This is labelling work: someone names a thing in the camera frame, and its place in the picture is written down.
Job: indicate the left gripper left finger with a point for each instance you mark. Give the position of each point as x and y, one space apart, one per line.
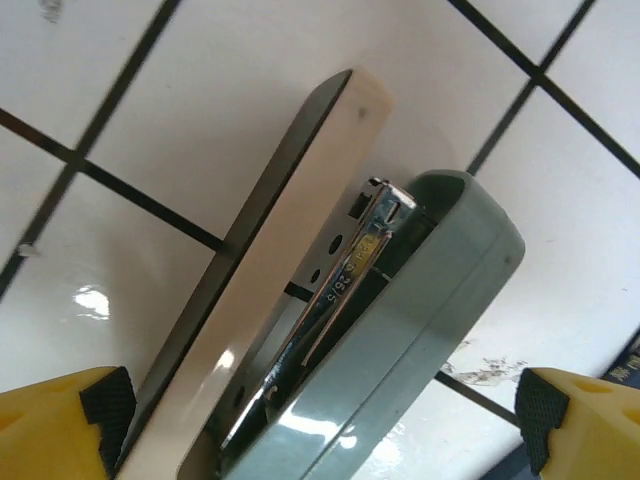
50 430

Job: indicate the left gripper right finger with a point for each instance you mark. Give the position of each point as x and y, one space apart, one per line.
590 430

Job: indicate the thin navy notebook yellow label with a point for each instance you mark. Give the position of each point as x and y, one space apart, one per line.
627 365

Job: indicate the green and cream stapler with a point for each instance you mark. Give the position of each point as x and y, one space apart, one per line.
400 325

